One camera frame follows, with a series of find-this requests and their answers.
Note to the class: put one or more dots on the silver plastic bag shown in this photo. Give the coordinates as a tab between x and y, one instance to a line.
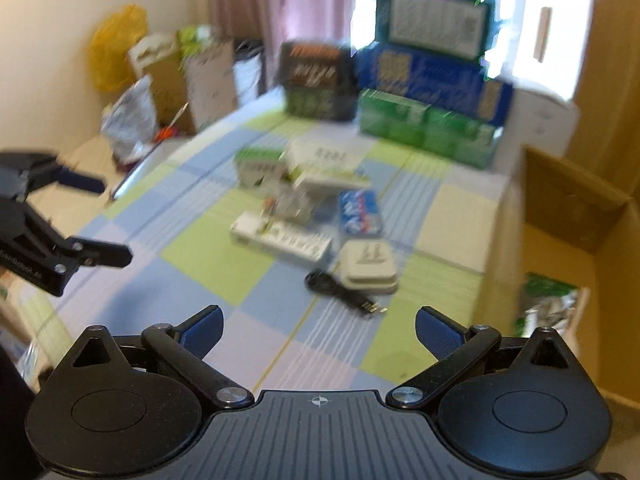
127	115

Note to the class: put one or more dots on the white printed box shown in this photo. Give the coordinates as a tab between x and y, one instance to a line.
325	155

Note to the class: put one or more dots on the tall white box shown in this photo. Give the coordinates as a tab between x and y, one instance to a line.
545	115

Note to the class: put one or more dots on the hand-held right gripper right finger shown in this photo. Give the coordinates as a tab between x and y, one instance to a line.
435	332

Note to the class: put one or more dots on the blue packet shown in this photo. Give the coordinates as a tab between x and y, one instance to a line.
360	212

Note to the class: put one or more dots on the clear blister packet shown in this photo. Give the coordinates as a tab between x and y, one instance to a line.
292	205

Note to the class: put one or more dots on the yellow plastic bag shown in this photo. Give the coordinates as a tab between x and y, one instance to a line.
117	45

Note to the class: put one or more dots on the grey cardboard panel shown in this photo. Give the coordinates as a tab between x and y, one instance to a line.
210	80

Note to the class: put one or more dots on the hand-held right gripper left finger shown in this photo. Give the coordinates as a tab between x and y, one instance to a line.
205	330

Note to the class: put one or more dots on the white rounded case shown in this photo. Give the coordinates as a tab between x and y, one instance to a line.
367	265

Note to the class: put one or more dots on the green and silver pouch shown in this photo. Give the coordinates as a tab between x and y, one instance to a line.
545	300

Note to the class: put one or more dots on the brown cardboard carton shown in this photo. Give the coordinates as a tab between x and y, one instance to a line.
165	90

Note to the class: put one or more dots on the metal rod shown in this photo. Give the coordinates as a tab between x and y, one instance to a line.
135	170

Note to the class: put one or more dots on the green carton pack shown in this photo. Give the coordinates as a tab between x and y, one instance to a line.
400	120

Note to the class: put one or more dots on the black printed box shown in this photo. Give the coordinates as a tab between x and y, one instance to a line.
312	75

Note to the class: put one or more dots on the small green and white box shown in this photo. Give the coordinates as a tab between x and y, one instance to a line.
257	167

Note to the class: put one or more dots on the pink curtain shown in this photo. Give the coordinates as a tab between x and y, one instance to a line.
300	0

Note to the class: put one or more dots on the wooden wardrobe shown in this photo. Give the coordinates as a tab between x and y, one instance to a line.
610	85

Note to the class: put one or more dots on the cardboard box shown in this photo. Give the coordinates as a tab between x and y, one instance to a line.
615	260

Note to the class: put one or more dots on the long white box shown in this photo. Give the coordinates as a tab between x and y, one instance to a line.
280	240

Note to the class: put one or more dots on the dark green box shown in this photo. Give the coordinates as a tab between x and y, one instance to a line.
430	20

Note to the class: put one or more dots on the large blue box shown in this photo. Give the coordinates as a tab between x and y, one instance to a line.
440	80

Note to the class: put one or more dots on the checked cloth desktop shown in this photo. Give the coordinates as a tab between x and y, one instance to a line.
200	260

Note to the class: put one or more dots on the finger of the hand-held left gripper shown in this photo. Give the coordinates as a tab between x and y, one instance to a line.
75	179
102	255

